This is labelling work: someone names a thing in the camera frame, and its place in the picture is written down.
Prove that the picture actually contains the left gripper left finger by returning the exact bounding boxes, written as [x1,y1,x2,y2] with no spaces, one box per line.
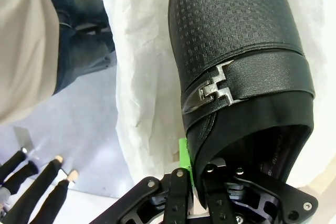
[91,137,196,224]

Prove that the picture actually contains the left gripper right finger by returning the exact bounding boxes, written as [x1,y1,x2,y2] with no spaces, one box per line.
[202,162,320,224]

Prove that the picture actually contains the black leather buckle shoe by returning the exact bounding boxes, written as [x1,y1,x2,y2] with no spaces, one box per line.
[167,0,316,209]

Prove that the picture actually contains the white tissue paper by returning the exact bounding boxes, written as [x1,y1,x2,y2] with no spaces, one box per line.
[97,0,336,201]

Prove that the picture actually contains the person in beige sweater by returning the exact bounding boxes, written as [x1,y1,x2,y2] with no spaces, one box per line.
[0,0,116,126]

